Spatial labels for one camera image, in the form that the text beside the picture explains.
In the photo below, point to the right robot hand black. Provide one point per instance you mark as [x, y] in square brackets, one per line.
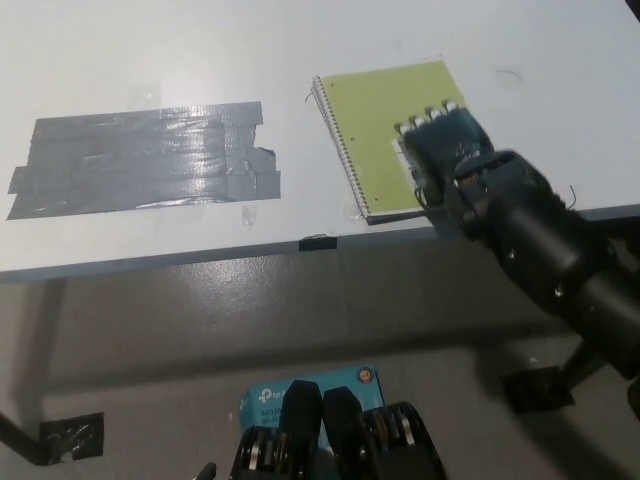
[442, 145]

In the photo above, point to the clear tape scrap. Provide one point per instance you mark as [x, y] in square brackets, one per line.
[247, 215]

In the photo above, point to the black robot body blocks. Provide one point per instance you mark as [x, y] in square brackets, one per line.
[345, 440]

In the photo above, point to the teal router box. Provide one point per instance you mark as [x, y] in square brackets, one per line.
[265, 397]

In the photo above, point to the small black table clip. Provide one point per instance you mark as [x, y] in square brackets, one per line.
[317, 244]

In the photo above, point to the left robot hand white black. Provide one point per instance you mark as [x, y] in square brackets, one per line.
[207, 472]

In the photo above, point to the black floor tape patch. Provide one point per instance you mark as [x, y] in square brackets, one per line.
[72, 436]
[535, 392]

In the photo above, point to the green spiral notebook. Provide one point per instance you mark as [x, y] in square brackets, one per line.
[365, 115]

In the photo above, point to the grey duct tape patch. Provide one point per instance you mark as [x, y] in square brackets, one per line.
[140, 160]

